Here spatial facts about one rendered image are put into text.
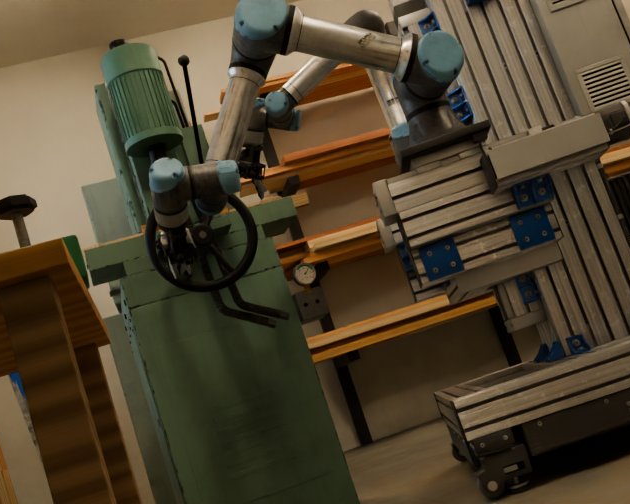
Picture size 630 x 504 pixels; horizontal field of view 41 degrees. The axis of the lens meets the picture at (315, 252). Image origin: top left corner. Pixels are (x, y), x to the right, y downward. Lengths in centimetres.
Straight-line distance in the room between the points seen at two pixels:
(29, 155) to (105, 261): 278
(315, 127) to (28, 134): 167
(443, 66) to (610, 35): 56
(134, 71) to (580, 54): 127
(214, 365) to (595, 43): 131
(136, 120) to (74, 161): 248
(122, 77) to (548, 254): 133
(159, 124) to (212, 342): 68
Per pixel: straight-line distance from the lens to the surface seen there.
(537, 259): 216
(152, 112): 255
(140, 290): 230
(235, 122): 200
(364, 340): 434
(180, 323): 229
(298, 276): 229
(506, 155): 194
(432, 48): 198
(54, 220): 492
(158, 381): 227
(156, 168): 181
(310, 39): 197
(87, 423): 74
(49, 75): 522
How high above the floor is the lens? 33
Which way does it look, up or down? 9 degrees up
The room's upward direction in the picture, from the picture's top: 19 degrees counter-clockwise
